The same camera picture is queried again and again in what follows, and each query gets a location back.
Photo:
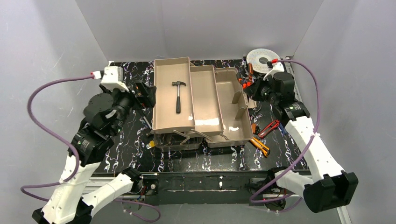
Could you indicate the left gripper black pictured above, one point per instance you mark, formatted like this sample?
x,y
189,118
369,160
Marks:
x,y
144,94

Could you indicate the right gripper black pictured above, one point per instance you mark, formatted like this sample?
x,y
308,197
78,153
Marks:
x,y
256,91

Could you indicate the orange black pliers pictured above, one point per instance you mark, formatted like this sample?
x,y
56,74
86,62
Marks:
x,y
249,80

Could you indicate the black handled claw hammer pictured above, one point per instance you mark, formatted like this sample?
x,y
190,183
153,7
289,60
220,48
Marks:
x,y
178,102

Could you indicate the beige plastic tool box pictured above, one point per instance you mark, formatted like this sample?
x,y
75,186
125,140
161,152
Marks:
x,y
214,108

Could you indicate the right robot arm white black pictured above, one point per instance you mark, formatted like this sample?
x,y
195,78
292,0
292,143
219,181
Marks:
x,y
315,176

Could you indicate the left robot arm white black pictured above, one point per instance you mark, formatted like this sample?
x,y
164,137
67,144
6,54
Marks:
x,y
104,118

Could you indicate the black silver screwdriver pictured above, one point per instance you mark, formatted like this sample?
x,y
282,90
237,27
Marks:
x,y
146,121

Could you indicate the white tape roll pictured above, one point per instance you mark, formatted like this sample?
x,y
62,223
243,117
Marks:
x,y
259,59

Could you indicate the red utility knife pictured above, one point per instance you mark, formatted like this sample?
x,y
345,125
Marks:
x,y
268,129

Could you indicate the yellow hex key set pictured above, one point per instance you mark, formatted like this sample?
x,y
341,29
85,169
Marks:
x,y
150,145

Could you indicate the blue screwdriver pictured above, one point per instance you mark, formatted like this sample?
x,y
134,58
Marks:
x,y
282,129

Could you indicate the orange utility knife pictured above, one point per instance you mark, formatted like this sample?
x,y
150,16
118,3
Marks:
x,y
261,146

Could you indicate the black mounting plate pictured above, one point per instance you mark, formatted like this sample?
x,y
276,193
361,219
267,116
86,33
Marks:
x,y
204,188

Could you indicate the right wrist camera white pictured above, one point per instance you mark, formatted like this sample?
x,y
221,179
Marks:
x,y
274,66

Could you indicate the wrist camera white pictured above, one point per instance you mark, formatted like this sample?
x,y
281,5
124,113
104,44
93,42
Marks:
x,y
274,66
113,78

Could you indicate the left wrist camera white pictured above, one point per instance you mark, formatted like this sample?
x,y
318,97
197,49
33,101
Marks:
x,y
113,78

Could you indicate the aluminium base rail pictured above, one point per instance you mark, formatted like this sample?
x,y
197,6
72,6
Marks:
x,y
216,198

